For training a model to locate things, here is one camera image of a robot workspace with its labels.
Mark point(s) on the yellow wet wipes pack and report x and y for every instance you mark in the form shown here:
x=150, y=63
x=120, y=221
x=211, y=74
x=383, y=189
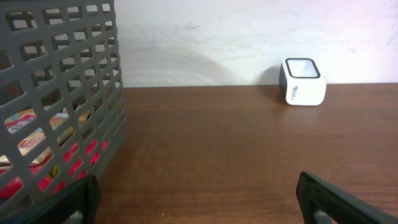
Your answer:
x=22, y=118

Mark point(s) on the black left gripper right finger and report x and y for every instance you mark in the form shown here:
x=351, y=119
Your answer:
x=323, y=202

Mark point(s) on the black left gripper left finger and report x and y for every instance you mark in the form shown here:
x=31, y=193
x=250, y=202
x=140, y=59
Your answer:
x=81, y=196

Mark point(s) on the white barcode scanner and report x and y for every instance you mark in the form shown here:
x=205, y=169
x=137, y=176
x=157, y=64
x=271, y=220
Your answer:
x=301, y=82

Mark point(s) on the grey plastic lattice basket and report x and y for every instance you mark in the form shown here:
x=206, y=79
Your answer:
x=56, y=55

